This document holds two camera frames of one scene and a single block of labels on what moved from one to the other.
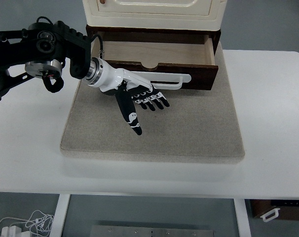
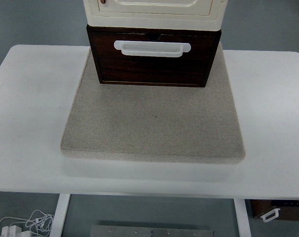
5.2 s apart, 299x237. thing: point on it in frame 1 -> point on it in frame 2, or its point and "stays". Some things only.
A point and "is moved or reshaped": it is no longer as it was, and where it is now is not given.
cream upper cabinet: (187, 15) stays
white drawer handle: (159, 76) -> (138, 48)
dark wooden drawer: (195, 56) is moved or reshaped
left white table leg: (58, 220) stays
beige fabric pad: (199, 125) stays
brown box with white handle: (270, 210) stays
